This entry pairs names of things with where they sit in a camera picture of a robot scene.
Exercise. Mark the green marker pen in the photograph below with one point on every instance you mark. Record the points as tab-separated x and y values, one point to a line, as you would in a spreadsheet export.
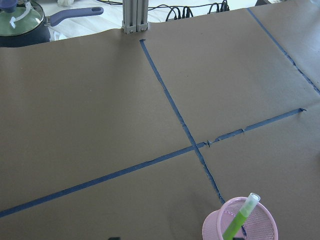
242	215

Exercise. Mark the pink mesh pen holder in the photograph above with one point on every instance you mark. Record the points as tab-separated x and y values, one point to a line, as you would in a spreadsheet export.
260	225

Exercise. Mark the dark pot with glass lid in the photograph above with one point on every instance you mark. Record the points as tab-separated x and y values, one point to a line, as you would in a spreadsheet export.
24	23

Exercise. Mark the aluminium frame post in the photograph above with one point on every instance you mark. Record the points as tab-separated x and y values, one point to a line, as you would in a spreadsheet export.
135	16

